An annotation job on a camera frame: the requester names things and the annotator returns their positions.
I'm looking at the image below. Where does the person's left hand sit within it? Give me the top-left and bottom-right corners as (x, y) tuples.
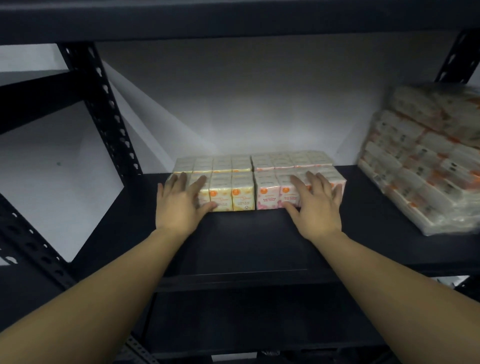
(155, 171), (218, 241)

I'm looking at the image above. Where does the person's right hand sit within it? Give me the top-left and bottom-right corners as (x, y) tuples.
(281, 171), (344, 243)

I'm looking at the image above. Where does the person's right forearm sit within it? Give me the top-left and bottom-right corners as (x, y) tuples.
(316, 230), (480, 364)

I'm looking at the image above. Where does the person's left forearm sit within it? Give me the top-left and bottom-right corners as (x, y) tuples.
(0, 228), (179, 364)

